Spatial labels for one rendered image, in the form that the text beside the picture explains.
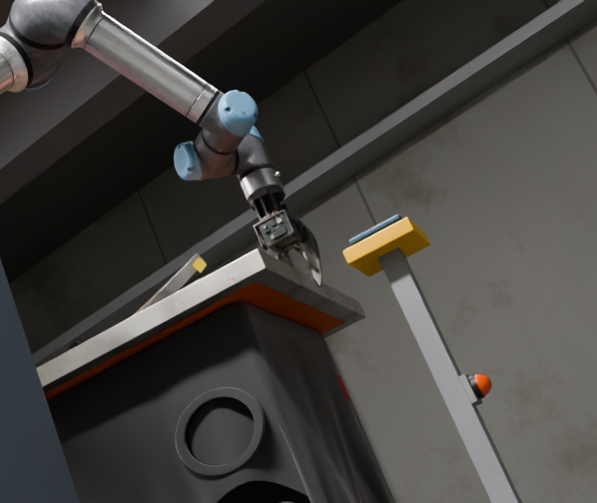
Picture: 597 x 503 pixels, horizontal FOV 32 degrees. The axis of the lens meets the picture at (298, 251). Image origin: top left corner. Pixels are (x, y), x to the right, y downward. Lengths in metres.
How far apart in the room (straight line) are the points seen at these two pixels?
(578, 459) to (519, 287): 0.79
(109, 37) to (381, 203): 3.29
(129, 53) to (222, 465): 0.75
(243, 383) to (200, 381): 0.08
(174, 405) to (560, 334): 3.06
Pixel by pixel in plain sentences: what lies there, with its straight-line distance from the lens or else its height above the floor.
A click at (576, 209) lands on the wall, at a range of 4.74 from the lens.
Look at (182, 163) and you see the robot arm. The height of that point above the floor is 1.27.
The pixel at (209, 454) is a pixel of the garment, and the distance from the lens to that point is 1.83.
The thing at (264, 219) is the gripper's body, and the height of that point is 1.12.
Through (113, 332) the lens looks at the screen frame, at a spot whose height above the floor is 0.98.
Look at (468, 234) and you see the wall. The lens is 4.89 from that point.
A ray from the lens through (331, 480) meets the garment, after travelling 1.88.
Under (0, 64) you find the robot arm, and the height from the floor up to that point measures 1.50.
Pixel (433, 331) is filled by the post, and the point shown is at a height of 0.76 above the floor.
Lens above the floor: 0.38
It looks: 19 degrees up
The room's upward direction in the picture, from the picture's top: 24 degrees counter-clockwise
